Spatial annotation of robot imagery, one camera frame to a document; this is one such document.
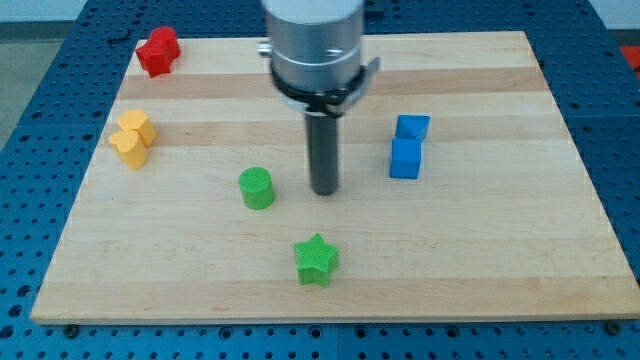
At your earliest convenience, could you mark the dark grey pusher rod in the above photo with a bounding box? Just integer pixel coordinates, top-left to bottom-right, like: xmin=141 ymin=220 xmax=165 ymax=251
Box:
xmin=305 ymin=114 xmax=338 ymax=196

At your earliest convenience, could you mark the green star block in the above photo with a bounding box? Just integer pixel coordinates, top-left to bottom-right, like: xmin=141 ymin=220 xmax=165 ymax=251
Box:
xmin=294 ymin=233 xmax=339 ymax=287

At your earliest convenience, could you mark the red star block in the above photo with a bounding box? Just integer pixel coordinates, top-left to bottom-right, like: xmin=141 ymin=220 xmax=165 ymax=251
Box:
xmin=135 ymin=40 xmax=172 ymax=78

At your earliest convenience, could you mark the blue cube block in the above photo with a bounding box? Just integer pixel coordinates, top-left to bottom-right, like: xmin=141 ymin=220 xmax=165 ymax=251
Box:
xmin=389 ymin=138 xmax=422 ymax=179

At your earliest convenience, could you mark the green cylinder block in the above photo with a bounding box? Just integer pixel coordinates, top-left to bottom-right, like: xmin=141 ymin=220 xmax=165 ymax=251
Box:
xmin=238 ymin=167 xmax=275 ymax=210

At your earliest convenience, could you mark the blue triangular block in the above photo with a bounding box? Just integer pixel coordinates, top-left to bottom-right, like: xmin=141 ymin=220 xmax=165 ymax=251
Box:
xmin=395 ymin=114 xmax=431 ymax=142

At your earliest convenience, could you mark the wooden board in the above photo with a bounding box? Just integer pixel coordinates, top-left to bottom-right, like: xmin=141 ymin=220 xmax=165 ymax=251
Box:
xmin=31 ymin=31 xmax=639 ymax=325

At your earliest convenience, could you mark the red rounded block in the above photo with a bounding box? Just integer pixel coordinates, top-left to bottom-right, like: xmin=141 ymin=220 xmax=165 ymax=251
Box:
xmin=149 ymin=26 xmax=181 ymax=60

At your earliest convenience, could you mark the yellow hexagon block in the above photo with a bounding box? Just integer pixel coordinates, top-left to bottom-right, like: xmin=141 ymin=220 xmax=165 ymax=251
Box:
xmin=117 ymin=109 xmax=157 ymax=147

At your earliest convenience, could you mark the yellow heart block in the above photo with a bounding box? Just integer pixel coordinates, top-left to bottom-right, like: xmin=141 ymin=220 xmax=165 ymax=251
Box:
xmin=108 ymin=130 xmax=147 ymax=169

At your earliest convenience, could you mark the black cable tie clamp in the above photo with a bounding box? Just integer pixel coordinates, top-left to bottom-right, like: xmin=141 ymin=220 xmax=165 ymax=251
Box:
xmin=271 ymin=57 xmax=381 ymax=119

